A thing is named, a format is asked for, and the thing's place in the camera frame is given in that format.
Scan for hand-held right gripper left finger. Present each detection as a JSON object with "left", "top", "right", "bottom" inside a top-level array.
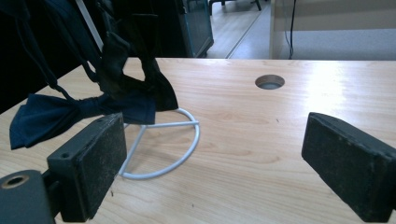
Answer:
[{"left": 46, "top": 112, "right": 128, "bottom": 223}]

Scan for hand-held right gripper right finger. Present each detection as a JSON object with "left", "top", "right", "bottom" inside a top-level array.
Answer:
[{"left": 301, "top": 111, "right": 396, "bottom": 223}]

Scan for navy bow tie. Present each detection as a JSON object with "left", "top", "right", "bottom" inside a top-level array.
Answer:
[{"left": 8, "top": 18, "right": 157, "bottom": 151}]

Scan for black bow tie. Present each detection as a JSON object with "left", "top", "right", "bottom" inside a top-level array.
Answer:
[{"left": 99, "top": 12, "right": 180, "bottom": 113}]

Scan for white wire stand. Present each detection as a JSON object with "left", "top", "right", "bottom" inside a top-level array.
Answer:
[{"left": 74, "top": 0, "right": 201, "bottom": 181}]

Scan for beige partition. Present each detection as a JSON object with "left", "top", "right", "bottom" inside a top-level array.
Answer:
[{"left": 270, "top": 0, "right": 396, "bottom": 61}]

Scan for teal cabinet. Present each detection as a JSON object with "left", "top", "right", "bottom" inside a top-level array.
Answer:
[{"left": 174, "top": 0, "right": 215, "bottom": 59}]

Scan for dark chair legs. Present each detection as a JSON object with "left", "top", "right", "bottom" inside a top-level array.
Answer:
[{"left": 208, "top": 0, "right": 263, "bottom": 16}]

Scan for black cable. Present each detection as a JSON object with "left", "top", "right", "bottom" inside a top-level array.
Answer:
[{"left": 283, "top": 0, "right": 297, "bottom": 60}]

